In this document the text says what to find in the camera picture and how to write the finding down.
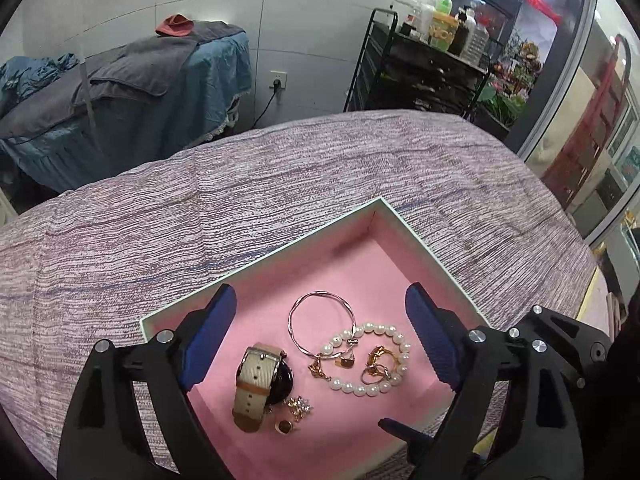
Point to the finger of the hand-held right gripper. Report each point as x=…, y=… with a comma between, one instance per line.
x=405, y=437
x=570, y=332

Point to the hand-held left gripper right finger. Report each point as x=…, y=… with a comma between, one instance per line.
x=432, y=335

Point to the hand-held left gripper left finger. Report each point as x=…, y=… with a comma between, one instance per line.
x=210, y=340

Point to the silver bangle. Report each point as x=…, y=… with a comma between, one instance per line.
x=295, y=330

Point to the gold pendant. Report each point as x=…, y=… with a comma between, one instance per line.
x=345, y=359

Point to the mint green box pink lining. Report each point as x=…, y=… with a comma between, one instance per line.
x=350, y=270

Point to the gold crystal brooch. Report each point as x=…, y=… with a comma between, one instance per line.
x=299, y=407

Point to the gold leaf charm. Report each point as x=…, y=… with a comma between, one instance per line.
x=317, y=369

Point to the red wooden rack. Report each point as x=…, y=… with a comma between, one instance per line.
x=595, y=110

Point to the massage bed blue cover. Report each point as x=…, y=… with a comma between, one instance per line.
x=190, y=110

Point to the green leafy plant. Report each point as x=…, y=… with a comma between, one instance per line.
x=502, y=105

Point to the black metal rack cart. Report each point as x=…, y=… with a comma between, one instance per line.
x=415, y=80

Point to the dark grey towel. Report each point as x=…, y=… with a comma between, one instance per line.
x=135, y=67

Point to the white floor lamp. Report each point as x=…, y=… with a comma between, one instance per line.
x=86, y=60

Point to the group of toiletry bottles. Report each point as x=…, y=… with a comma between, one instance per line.
x=445, y=25

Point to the red cloth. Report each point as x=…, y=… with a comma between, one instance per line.
x=175, y=26

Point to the blue crumpled duvet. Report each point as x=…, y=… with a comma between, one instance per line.
x=30, y=77

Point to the red hanging ornament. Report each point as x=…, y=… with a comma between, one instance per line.
x=542, y=5

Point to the white wall socket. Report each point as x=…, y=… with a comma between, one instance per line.
x=279, y=81

